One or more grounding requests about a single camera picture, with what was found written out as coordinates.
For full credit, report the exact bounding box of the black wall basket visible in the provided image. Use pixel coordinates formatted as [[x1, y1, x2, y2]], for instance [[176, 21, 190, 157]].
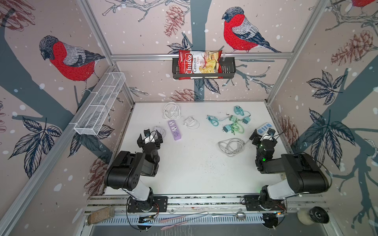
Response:
[[172, 57, 236, 80]]

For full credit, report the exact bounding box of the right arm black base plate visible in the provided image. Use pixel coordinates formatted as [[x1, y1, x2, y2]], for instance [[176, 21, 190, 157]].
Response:
[[241, 195, 286, 211]]

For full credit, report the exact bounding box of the white power strip cable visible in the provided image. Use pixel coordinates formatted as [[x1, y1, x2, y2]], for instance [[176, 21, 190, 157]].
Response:
[[162, 101, 181, 121]]

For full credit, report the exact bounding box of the white wire mesh basket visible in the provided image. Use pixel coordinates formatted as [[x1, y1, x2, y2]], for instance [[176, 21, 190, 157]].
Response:
[[74, 72, 126, 135]]

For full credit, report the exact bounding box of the red Chuba cassava chips bag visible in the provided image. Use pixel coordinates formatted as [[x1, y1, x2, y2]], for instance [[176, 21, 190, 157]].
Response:
[[178, 50, 222, 80]]

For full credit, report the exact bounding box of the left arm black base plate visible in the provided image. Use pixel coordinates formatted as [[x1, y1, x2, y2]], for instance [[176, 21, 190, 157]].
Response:
[[127, 196, 168, 213]]

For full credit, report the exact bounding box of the metal spoon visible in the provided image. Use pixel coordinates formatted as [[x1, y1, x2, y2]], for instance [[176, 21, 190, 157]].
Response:
[[212, 211, 246, 221]]

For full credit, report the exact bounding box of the grey white coiled cable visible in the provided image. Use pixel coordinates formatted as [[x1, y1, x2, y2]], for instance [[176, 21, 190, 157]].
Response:
[[218, 138, 246, 157]]

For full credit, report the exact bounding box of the white blue power strip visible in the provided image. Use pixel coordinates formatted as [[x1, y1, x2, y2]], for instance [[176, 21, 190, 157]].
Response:
[[257, 122, 273, 135]]

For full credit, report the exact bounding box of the teal cable top bundle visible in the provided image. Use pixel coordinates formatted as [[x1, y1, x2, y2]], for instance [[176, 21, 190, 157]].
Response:
[[234, 105, 251, 117]]

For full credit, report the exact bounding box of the black white tape roll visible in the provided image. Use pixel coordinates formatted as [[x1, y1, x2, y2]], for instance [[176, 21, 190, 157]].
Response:
[[297, 206, 330, 226]]

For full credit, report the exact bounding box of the pink chopsticks pair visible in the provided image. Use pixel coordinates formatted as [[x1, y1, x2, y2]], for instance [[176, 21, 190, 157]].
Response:
[[160, 211, 209, 231]]

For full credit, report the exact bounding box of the small white plug adapter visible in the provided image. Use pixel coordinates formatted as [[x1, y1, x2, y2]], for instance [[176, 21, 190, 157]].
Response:
[[153, 126, 166, 138]]

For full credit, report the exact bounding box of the purple power strip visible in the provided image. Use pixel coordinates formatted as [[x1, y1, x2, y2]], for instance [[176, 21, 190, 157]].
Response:
[[168, 120, 182, 141]]

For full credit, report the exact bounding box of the green charger cable bundle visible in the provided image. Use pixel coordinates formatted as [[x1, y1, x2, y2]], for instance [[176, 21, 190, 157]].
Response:
[[222, 114, 252, 135]]

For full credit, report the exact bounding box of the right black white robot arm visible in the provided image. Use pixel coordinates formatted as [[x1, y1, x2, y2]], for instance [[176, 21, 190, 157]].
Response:
[[249, 128, 330, 210]]

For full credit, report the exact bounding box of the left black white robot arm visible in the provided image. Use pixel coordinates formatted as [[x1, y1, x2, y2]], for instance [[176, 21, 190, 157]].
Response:
[[104, 129, 167, 213]]

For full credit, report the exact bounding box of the teal coiled cable left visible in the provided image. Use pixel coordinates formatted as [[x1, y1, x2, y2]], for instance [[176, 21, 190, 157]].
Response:
[[206, 114, 220, 127]]

